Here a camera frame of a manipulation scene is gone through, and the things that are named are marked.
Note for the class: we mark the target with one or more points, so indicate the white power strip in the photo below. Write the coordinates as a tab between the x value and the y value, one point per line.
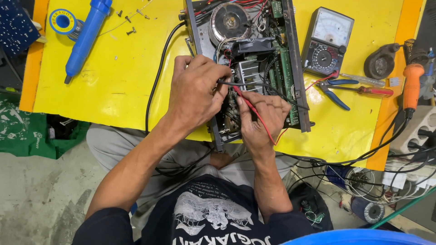
417	129

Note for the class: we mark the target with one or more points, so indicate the person's left hand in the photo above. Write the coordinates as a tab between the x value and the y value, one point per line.
190	95

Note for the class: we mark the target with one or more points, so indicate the black analog multimeter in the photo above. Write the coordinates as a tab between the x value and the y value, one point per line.
327	44

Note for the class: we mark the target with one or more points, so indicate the black bag with parts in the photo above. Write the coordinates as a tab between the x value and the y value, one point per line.
310	207

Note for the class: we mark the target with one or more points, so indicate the red multimeter probe with lead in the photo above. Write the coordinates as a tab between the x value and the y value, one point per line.
253	110

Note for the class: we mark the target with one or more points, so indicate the white plug adapter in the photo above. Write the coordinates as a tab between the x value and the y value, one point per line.
393	180

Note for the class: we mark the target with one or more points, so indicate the person's dark printed shirt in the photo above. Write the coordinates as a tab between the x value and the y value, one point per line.
211	211

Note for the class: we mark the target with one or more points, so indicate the open amplifier chassis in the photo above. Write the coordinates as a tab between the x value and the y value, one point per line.
299	68

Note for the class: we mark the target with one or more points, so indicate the blue plastic basin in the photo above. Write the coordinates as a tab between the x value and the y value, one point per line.
357	238

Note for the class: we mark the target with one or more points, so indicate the black cooling fan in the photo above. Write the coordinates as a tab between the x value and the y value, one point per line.
255	44

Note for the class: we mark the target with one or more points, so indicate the person's right hand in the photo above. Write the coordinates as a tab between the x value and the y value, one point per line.
264	126

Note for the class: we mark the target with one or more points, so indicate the person's grey trousers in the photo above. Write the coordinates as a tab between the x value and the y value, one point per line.
112	143

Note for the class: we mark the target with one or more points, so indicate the blue-wrapped toroidal transformer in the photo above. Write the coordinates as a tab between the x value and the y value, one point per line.
369	210

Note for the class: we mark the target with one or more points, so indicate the black soldering iron stand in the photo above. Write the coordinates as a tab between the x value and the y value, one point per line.
379	63

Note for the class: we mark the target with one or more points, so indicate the blue desoldering pump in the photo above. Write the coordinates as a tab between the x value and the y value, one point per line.
85	37

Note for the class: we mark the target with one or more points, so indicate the yellow vinyl table cover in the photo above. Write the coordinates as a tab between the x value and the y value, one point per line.
119	75

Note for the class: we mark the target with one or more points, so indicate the toroidal transformer with metal plate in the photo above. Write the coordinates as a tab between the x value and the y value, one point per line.
230	22

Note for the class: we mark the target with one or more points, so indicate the black multimeter probe with lead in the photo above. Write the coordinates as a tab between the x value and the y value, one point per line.
259	84

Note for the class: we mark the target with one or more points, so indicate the long green circuit board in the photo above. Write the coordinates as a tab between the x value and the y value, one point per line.
288	75

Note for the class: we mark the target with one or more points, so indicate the silver finned heat sink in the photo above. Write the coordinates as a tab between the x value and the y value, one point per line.
250	73

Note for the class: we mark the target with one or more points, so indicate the blue circuit board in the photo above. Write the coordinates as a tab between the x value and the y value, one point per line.
15	27

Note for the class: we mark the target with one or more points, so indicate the green printed bag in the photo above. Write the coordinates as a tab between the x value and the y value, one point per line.
24	132

